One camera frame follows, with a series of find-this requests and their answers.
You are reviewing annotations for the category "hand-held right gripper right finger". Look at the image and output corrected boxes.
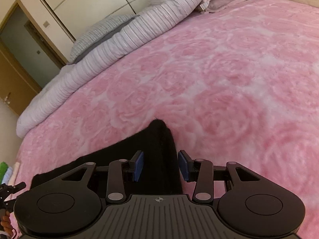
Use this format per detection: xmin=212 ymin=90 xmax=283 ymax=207
xmin=178 ymin=150 xmax=261 ymax=202

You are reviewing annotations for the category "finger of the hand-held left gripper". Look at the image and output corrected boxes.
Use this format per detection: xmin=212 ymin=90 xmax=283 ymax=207
xmin=11 ymin=182 xmax=27 ymax=193

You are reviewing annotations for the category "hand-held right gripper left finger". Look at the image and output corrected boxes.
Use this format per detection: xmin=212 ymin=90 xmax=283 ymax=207
xmin=61 ymin=151 xmax=145 ymax=203

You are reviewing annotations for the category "black knitted cardigan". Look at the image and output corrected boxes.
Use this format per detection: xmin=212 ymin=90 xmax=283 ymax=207
xmin=31 ymin=119 xmax=183 ymax=195

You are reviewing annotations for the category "person's left hand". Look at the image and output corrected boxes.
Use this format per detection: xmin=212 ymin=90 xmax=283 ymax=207
xmin=0 ymin=210 xmax=12 ymax=232

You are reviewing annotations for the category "light blue folded garment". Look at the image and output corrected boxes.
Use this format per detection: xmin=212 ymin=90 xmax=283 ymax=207
xmin=2 ymin=167 xmax=14 ymax=186

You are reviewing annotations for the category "cream folded garment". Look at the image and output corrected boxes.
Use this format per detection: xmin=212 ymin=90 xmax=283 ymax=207
xmin=10 ymin=162 xmax=20 ymax=183

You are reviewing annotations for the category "pink floral blanket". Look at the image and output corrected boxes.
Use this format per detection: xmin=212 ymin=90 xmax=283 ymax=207
xmin=15 ymin=0 xmax=319 ymax=237

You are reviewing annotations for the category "wooden door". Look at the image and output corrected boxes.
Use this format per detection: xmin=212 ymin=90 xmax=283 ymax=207
xmin=0 ymin=41 xmax=42 ymax=117

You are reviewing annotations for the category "lilac striped quilt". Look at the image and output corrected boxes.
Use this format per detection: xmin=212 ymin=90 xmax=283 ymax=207
xmin=16 ymin=0 xmax=220 ymax=138

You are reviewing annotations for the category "grey checked pillow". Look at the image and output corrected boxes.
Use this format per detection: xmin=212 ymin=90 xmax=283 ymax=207
xmin=69 ymin=14 xmax=140 ymax=64

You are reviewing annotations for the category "cream wardrobe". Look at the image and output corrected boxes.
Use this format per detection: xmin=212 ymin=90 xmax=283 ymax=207
xmin=26 ymin=0 xmax=165 ymax=43

